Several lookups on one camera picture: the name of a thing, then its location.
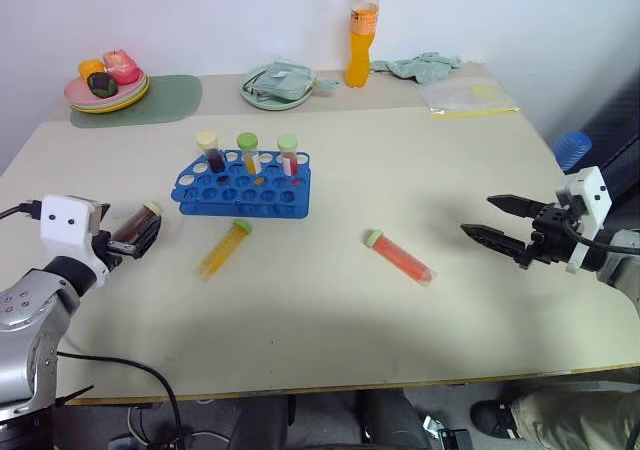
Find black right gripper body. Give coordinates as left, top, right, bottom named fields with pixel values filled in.
left=516, top=201, right=584, bottom=271

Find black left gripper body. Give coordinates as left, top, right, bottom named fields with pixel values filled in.
left=91, top=229, right=125, bottom=273

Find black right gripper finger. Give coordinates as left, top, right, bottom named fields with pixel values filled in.
left=486, top=194, right=544, bottom=221
left=459, top=223, right=532, bottom=265

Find dark red tube cream cap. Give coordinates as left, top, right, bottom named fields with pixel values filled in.
left=111, top=200, right=165, bottom=247
left=195, top=130, right=227, bottom=175

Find yellow tube green cap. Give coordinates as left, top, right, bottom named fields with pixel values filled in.
left=195, top=218, right=254, bottom=282
left=236, top=131, right=264, bottom=178

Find orange-red tube green cap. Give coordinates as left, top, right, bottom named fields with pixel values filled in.
left=363, top=227, right=435, bottom=287

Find blue test tube rack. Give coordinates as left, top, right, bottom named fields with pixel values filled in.
left=169, top=149, right=312, bottom=220

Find red tube green cap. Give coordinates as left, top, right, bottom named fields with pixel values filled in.
left=276, top=134, right=301, bottom=177

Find blue ribbed bottle cap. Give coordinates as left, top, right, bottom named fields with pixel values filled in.
left=551, top=130, right=594, bottom=173

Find yellow plate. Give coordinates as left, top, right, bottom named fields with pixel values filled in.
left=69, top=82, right=151, bottom=116

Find clear zip bag yellow strip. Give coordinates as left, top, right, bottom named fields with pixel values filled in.
left=421, top=80, right=522, bottom=119

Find stack of plates with food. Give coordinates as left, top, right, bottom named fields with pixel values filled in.
left=67, top=75, right=151, bottom=112

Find pink plate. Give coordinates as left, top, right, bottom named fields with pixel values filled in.
left=62, top=71, right=148, bottom=107

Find green placemat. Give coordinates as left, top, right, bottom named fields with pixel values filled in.
left=68, top=73, right=204, bottom=130

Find dark toy fruit green stripes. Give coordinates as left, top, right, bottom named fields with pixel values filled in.
left=85, top=71, right=119, bottom=98

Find orange toy fruit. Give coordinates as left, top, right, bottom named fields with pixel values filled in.
left=77, top=58, right=107, bottom=81

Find pink toy apple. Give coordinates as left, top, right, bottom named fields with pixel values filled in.
left=101, top=49, right=143, bottom=86

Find crumpled green cloth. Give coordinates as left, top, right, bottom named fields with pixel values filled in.
left=370, top=50, right=464, bottom=87

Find black shoe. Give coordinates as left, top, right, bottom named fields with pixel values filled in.
left=469, top=398, right=527, bottom=442

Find light green plate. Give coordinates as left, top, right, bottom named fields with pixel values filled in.
left=239, top=64, right=316, bottom=112

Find khaki trouser leg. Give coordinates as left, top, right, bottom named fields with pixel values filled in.
left=508, top=387, right=640, bottom=450

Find black box on floor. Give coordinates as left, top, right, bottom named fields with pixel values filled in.
left=438, top=427, right=474, bottom=450

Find dark rounded shape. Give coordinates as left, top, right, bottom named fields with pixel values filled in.
left=353, top=388, right=434, bottom=450

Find orange soda bottle blue cap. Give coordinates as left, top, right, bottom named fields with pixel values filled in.
left=344, top=0, right=382, bottom=90

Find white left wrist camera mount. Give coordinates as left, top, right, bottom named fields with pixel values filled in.
left=39, top=194, right=112, bottom=289

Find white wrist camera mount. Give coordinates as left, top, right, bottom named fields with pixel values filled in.
left=554, top=165, right=614, bottom=275
left=39, top=194, right=112, bottom=289

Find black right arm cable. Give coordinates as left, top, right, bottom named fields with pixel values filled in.
left=563, top=217, right=640, bottom=257

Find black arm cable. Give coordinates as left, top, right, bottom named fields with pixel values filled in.
left=563, top=217, right=640, bottom=257
left=0, top=200, right=182, bottom=450

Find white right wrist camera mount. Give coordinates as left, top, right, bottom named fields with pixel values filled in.
left=554, top=165, right=614, bottom=275

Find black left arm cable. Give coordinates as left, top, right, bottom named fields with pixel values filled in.
left=0, top=200, right=182, bottom=450

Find white floor cable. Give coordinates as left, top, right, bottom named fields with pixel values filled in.
left=125, top=403, right=154, bottom=447

